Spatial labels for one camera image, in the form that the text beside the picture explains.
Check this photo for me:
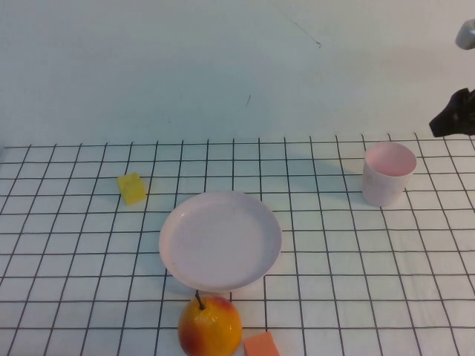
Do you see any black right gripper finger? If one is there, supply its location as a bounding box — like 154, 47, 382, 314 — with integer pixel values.
429, 105, 475, 138
447, 87, 475, 111

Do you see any orange foam block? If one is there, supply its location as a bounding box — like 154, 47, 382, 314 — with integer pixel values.
243, 331, 281, 356

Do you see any yellow red apple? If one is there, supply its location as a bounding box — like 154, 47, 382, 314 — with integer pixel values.
177, 290, 243, 356

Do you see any pale pink round plate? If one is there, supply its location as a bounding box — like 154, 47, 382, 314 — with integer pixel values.
159, 191, 283, 292

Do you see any pale pink plastic cup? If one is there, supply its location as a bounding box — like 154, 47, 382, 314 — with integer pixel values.
362, 142, 417, 208

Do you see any white black-grid tablecloth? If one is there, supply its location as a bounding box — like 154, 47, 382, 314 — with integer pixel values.
0, 131, 475, 356

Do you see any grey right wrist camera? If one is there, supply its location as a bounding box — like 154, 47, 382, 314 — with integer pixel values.
456, 19, 475, 50

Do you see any yellow foam cube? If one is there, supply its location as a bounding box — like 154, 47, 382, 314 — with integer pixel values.
117, 171, 146, 206

